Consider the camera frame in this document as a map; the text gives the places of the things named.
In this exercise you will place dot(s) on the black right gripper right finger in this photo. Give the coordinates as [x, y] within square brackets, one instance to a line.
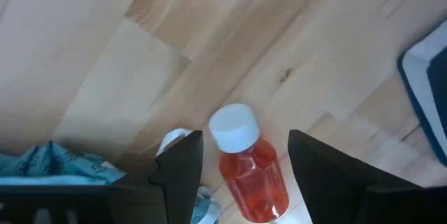
[331, 182]

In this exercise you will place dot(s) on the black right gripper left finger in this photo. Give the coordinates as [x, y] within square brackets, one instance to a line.
[178, 182]

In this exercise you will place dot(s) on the navy white striped fabric basket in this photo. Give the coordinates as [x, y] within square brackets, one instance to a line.
[419, 88]

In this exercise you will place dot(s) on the teal patterned hospital gown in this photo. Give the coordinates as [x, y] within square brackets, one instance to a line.
[52, 164]

